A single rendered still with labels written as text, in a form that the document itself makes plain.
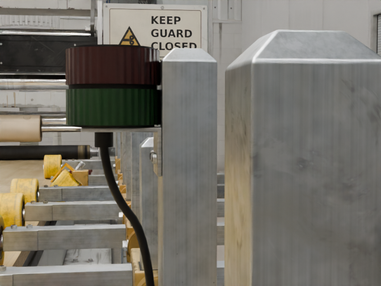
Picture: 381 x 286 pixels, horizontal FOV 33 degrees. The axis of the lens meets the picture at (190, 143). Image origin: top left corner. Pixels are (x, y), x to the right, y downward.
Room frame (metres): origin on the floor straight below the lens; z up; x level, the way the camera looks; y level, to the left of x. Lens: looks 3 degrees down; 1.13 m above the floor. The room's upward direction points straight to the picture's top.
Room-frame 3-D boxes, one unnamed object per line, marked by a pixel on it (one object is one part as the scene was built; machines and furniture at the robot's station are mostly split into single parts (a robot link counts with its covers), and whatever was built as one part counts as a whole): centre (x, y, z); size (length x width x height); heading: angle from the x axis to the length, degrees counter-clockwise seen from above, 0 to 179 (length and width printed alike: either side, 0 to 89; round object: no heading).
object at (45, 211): (1.21, 0.09, 0.95); 0.50 x 0.04 x 0.04; 97
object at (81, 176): (1.68, 0.32, 0.95); 0.10 x 0.04 x 0.10; 97
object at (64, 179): (1.68, 0.33, 0.93); 0.09 x 0.08 x 0.09; 97
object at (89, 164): (2.20, 0.22, 0.95); 0.50 x 0.04 x 0.04; 97
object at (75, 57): (0.42, 0.05, 1.16); 0.06 x 0.06 x 0.02
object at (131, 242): (0.94, 0.07, 0.95); 0.13 x 0.06 x 0.05; 7
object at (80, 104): (0.42, 0.05, 1.14); 0.06 x 0.06 x 0.02
